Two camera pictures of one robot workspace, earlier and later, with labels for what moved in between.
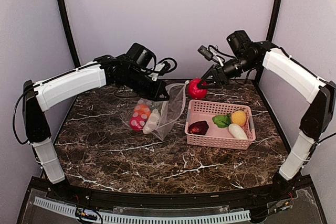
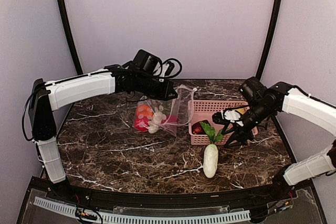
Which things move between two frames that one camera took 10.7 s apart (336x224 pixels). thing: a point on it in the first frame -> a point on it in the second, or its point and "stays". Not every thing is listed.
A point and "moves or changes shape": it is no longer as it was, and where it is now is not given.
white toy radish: (237, 131) moves or changes shape
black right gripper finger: (210, 86) -> (237, 139)
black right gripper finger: (209, 78) -> (224, 132)
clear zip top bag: (159, 116) moves or changes shape
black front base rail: (280, 189) stays
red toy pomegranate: (193, 91) -> (170, 118)
